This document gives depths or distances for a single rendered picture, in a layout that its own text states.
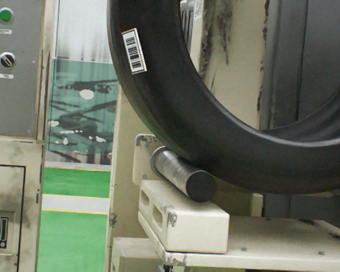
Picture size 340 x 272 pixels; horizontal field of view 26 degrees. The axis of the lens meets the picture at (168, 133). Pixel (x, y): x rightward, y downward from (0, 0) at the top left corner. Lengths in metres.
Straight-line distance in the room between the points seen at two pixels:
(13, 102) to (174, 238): 0.76
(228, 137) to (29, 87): 0.76
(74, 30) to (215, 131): 9.12
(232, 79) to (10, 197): 0.58
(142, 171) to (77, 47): 8.76
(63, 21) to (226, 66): 8.76
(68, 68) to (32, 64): 8.32
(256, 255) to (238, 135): 0.18
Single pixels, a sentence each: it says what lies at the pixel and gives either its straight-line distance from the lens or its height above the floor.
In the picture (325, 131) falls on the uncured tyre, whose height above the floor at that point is 0.98.
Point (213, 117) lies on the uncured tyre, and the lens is 1.01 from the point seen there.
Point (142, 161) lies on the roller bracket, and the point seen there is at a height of 0.90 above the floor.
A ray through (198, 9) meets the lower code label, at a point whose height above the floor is 1.20.
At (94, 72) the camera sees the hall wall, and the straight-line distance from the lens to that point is 9.98.
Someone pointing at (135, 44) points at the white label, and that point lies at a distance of 1.01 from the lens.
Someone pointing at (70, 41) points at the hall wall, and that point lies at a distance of 10.09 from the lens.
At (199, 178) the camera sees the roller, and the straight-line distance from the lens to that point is 1.02.
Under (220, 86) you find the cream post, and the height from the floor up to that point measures 1.05.
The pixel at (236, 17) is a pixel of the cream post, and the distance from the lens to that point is 1.41.
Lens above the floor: 1.03
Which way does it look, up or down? 3 degrees down
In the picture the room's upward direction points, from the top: 4 degrees clockwise
